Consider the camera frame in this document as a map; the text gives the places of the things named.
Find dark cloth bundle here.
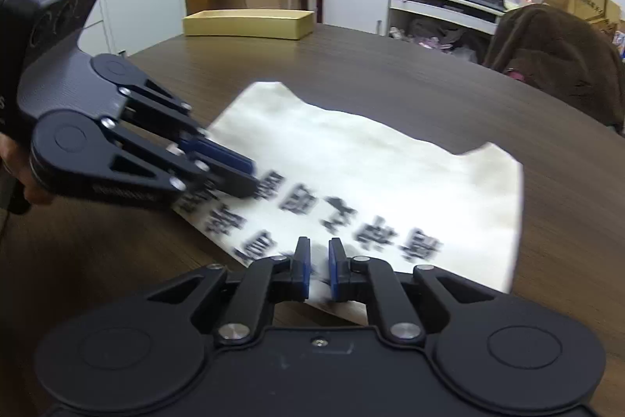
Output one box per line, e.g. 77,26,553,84
393,16,489,62

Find white counter shelf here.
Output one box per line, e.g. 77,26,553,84
316,0,509,43

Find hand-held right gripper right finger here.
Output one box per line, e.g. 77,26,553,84
328,237,496,344

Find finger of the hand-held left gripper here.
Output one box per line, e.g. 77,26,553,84
98,118,261,209
120,75,258,176

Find brown fleece jacket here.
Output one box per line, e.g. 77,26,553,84
482,4,625,131

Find yellow cardboard tray box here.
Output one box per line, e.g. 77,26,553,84
182,9,316,41

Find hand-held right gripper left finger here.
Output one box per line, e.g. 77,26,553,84
146,237,313,347

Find person's left hand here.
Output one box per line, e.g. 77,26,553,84
0,135,55,205

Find white patterned cloth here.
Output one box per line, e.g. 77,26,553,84
171,81,526,326

